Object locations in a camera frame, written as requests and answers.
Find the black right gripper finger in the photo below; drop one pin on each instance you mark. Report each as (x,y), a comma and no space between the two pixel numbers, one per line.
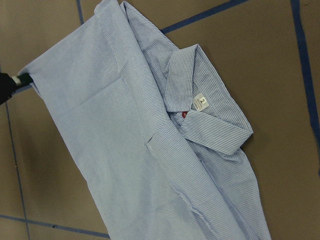
(22,80)

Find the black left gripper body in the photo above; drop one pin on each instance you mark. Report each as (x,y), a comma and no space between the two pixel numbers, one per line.
(7,87)

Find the light blue striped shirt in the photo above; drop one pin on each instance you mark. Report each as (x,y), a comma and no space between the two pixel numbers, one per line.
(152,129)

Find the brown paper table cover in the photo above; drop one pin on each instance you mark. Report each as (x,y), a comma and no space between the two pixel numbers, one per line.
(267,52)

